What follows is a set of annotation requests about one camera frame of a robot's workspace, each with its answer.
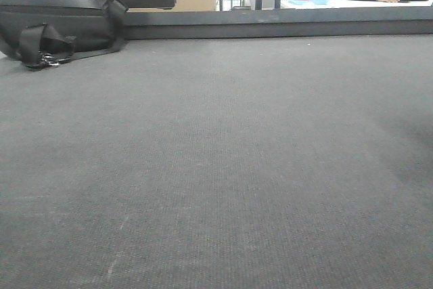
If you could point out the white table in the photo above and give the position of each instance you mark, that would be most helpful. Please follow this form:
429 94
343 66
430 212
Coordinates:
355 4

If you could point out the light blue tray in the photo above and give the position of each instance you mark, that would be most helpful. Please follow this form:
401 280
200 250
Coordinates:
304 2

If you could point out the black conveyor side rail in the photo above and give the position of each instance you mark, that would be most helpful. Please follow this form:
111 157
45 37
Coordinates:
275 23

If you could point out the black shoulder bag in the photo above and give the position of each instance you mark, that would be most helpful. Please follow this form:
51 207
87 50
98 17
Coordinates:
44 33

